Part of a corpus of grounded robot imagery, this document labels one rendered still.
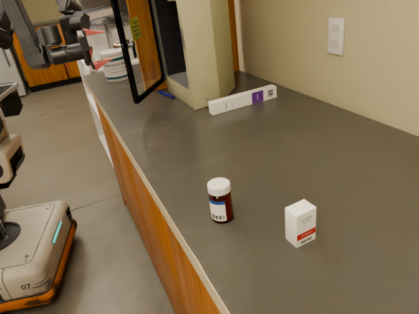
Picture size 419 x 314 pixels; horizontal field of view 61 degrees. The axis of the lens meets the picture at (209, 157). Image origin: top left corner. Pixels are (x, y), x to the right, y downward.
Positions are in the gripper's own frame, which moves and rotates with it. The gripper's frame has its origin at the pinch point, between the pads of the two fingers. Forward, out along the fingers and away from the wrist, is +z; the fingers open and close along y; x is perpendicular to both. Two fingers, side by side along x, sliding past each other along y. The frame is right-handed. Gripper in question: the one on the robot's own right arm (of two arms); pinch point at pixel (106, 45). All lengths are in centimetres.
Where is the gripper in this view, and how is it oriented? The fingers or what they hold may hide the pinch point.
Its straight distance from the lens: 140.5
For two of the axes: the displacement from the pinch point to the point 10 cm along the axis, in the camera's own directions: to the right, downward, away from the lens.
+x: -4.2, -3.7, 8.3
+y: -1.4, -8.8, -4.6
